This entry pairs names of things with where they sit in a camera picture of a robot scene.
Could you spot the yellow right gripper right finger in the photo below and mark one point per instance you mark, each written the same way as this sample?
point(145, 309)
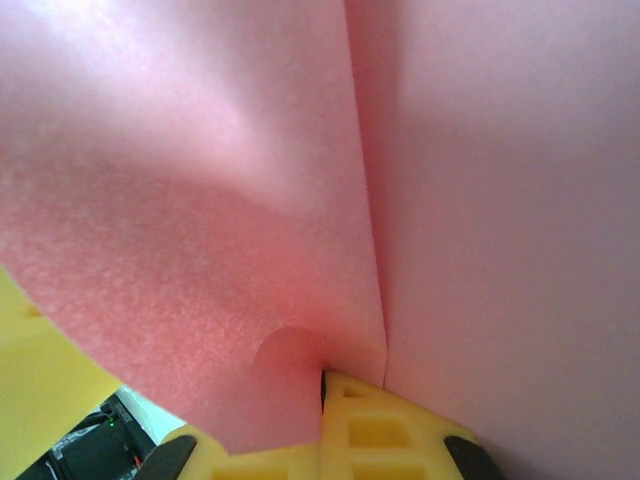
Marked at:
point(390, 450)

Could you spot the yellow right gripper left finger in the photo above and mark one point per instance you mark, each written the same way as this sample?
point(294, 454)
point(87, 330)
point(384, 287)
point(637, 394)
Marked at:
point(270, 462)

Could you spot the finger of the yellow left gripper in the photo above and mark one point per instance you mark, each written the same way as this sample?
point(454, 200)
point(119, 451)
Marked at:
point(35, 380)

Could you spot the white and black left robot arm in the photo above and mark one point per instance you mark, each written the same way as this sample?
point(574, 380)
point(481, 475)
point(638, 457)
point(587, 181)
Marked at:
point(85, 457)

